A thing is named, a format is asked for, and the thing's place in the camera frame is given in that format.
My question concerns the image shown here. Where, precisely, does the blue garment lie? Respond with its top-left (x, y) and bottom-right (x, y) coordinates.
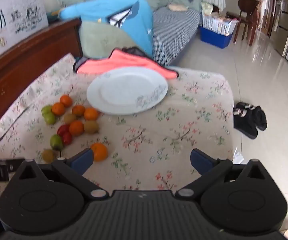
top-left (59, 0), bottom-right (154, 58)

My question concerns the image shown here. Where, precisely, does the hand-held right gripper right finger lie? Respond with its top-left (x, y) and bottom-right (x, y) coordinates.
top-left (175, 148), bottom-right (266, 198)

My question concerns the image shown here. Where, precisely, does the checked bed cover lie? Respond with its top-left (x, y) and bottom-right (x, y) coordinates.
top-left (152, 6), bottom-right (202, 67)

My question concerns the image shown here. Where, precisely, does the floral tablecloth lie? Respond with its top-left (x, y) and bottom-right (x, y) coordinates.
top-left (0, 53), bottom-right (235, 193)

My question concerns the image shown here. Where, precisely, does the orange tangerine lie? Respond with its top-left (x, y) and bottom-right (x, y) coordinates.
top-left (90, 143), bottom-right (108, 162)
top-left (84, 107), bottom-right (100, 121)
top-left (60, 94), bottom-right (73, 107)
top-left (72, 105), bottom-right (86, 117)
top-left (69, 120), bottom-right (85, 136)
top-left (51, 102), bottom-right (66, 116)

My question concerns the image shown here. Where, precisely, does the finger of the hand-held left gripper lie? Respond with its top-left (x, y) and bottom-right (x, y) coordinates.
top-left (0, 152), bottom-right (26, 167)

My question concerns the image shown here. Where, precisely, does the red tomato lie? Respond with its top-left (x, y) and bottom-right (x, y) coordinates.
top-left (57, 124), bottom-right (70, 136)
top-left (62, 132), bottom-right (73, 146)

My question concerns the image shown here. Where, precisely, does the white cardboard box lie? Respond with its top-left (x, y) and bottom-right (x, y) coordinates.
top-left (0, 0), bottom-right (49, 64)

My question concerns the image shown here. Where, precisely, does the coral pink cloth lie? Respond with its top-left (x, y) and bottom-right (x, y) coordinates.
top-left (73, 48), bottom-right (179, 80)

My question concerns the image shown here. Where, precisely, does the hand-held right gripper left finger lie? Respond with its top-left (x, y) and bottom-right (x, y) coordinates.
top-left (18, 147), bottom-right (108, 200)

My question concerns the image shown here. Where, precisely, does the brown kiwi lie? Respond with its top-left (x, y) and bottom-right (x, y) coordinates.
top-left (84, 120), bottom-right (100, 134)
top-left (42, 149), bottom-right (55, 163)
top-left (63, 113), bottom-right (77, 125)

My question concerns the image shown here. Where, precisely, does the wooden door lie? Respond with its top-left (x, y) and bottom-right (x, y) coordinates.
top-left (254, 0), bottom-right (279, 38)

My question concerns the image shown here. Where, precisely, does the blue plastic bin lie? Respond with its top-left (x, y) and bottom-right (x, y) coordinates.
top-left (199, 26), bottom-right (234, 49)

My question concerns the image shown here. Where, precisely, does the wooden chair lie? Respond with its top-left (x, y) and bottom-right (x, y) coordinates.
top-left (233, 0), bottom-right (261, 47)

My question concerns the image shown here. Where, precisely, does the white ceramic plate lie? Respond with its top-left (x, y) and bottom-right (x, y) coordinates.
top-left (86, 67), bottom-right (169, 116)

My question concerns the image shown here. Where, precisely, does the pale green cushion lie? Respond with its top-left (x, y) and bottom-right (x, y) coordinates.
top-left (79, 20), bottom-right (137, 58)

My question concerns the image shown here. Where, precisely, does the green mango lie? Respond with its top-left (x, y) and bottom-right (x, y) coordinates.
top-left (50, 134), bottom-right (64, 151)

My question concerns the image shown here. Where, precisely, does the silver refrigerator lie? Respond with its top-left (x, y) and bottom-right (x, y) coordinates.
top-left (270, 0), bottom-right (288, 57)

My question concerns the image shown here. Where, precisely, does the white paper scrap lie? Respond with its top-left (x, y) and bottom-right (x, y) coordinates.
top-left (233, 146), bottom-right (246, 164)

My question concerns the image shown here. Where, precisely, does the black slipper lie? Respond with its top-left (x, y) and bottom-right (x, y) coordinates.
top-left (233, 102), bottom-right (259, 140)
top-left (249, 105), bottom-right (268, 132)

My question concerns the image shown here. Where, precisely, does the white plastic basket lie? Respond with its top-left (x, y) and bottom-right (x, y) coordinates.
top-left (202, 12), bottom-right (239, 36)

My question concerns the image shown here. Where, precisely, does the wooden bed frame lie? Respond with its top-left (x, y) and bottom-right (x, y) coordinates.
top-left (0, 17), bottom-right (83, 125)

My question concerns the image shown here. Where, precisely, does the cream pillow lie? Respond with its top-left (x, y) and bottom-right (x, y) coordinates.
top-left (168, 4), bottom-right (188, 12)

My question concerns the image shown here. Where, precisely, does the green pear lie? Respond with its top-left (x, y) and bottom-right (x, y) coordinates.
top-left (44, 112), bottom-right (57, 125)
top-left (41, 105), bottom-right (53, 117)

